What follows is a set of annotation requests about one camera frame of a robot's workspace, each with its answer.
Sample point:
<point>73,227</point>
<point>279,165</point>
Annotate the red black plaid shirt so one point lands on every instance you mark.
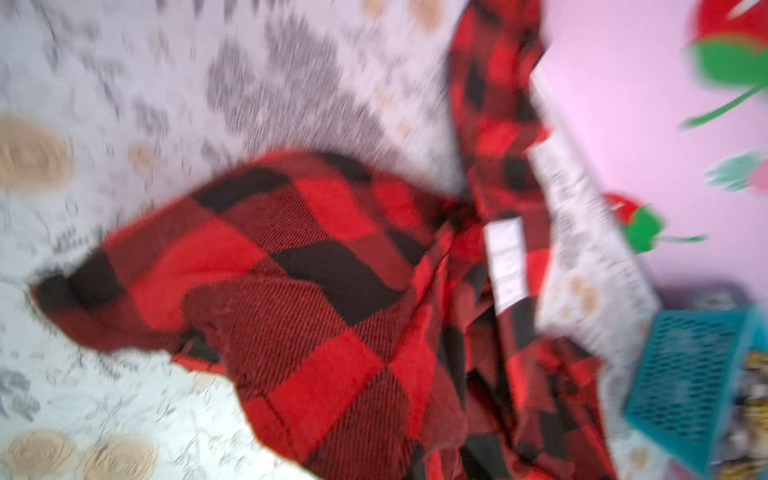
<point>384,300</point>

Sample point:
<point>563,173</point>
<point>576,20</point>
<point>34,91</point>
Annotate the teal plastic laundry basket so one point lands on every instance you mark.
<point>687,378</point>

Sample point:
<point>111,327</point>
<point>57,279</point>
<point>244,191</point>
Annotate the yellow plaid shirt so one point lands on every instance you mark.
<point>743,451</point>

